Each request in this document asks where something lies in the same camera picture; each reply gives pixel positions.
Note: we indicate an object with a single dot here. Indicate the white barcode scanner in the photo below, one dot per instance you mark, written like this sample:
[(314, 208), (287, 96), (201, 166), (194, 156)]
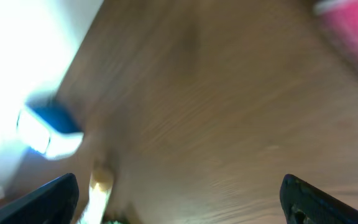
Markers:
[(49, 130)]

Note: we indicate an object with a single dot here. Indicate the white bamboo print tube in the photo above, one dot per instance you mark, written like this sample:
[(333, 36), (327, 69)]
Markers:
[(100, 187)]

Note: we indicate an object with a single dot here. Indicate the green lid glass jar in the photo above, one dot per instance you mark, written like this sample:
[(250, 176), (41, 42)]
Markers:
[(113, 222)]

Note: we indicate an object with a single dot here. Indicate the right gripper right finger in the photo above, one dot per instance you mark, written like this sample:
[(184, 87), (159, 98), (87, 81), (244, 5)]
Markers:
[(303, 203)]

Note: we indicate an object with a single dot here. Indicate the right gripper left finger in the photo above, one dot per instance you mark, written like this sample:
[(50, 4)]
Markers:
[(54, 202)]

